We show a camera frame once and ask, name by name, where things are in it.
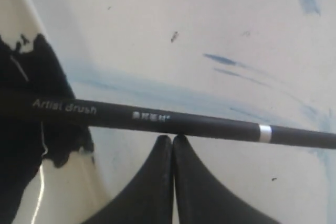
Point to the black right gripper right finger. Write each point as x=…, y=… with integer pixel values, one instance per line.
x=201, y=197

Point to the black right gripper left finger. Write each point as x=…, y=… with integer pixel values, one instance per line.
x=147, y=198

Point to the black paintbrush with blue tip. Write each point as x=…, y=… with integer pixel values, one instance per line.
x=118, y=116

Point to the white square plate blue paint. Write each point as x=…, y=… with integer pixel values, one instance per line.
x=48, y=172

